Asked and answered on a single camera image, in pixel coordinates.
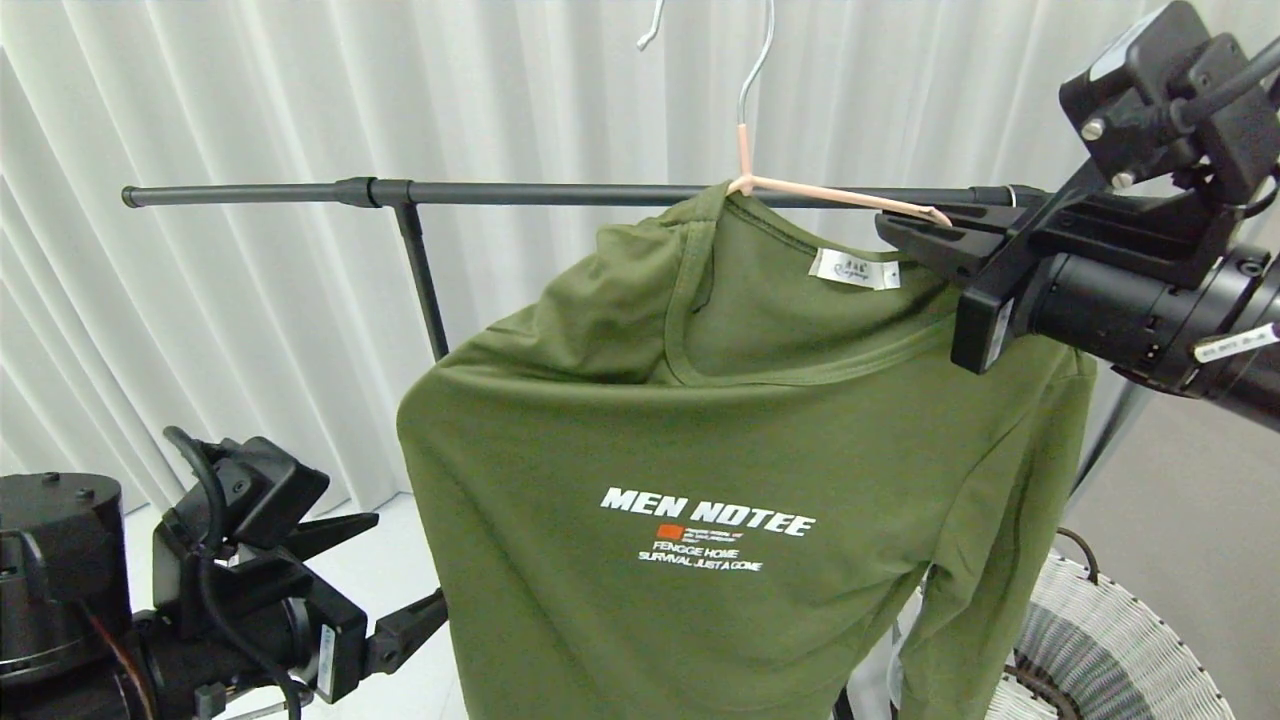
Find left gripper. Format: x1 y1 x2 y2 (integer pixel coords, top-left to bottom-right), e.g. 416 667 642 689
130 512 449 720

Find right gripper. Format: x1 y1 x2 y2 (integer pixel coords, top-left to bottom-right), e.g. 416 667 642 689
875 210 1280 431

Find pink clothes hanger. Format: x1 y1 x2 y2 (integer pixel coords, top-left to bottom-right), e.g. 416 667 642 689
637 0 953 227

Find green printed shirt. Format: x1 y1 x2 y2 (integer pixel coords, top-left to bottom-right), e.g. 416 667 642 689
397 180 1098 720

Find black clothes rack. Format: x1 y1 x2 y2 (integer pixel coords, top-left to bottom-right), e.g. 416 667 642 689
120 177 1049 363

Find white laundry basket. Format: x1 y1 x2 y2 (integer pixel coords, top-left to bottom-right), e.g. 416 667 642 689
985 527 1238 720

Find white curtain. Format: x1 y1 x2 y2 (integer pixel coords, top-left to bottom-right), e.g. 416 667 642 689
0 0 1280 521

